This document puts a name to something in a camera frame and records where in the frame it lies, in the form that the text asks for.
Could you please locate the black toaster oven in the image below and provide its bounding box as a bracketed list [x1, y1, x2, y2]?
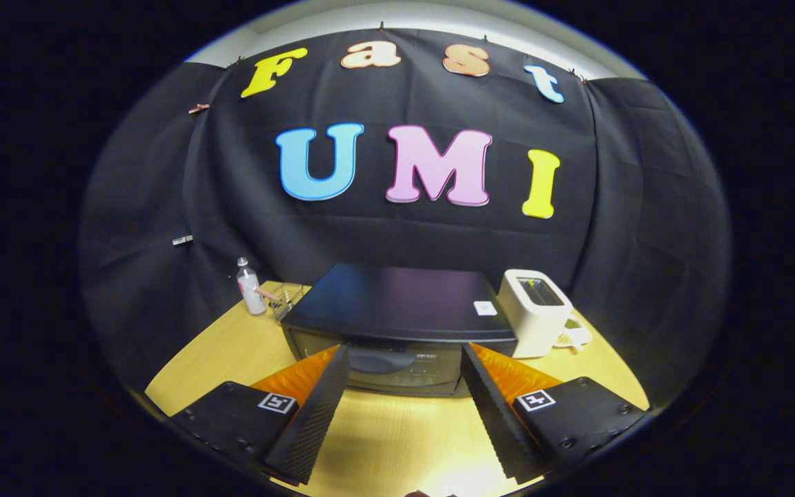
[280, 262, 519, 398]

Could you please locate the black backdrop cloth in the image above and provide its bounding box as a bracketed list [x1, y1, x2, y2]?
[79, 28, 733, 408]

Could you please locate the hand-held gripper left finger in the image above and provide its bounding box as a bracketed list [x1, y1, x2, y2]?
[170, 344, 351, 486]

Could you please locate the small wire basket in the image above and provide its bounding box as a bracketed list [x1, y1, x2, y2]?
[270, 282, 305, 322]

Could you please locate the white divided bean dish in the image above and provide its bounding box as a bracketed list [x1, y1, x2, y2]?
[555, 318, 593, 349]

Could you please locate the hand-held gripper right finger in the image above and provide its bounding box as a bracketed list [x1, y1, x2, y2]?
[461, 343, 648, 484]

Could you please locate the clear plastic bottle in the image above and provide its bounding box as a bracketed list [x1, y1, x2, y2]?
[236, 257, 267, 316]

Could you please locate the white slot toaster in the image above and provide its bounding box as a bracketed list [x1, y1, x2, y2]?
[496, 269, 574, 360]

